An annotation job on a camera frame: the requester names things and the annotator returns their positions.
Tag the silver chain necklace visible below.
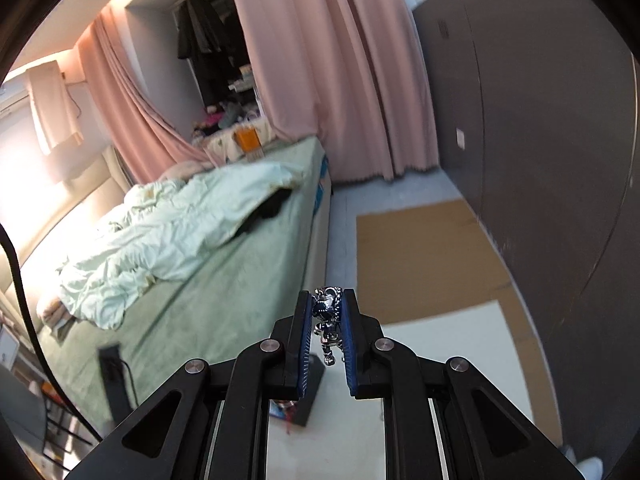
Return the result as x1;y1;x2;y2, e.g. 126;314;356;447
310;285;346;366

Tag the green bed blanket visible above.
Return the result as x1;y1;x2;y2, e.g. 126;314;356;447
39;138;331;428

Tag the flat brown cardboard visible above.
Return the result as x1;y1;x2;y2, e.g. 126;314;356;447
357;200;563;444

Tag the black garment on bed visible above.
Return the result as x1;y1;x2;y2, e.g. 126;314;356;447
234;188;292;237

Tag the white crumpled duvet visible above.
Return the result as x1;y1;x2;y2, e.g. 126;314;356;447
53;160;306;330

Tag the orange box on pillow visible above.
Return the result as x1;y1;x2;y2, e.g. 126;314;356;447
234;128;262;154

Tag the pink curtain left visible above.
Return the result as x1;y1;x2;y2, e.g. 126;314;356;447
77;6;224;183

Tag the pink curtain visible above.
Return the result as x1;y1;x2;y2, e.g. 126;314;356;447
234;0;439;182
77;6;224;183

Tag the pink curtain right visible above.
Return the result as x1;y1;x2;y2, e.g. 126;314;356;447
234;0;439;182

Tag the white wall socket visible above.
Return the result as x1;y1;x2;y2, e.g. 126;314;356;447
456;129;465;151

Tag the black cable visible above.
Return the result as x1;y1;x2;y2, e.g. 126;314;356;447
0;221;104;443

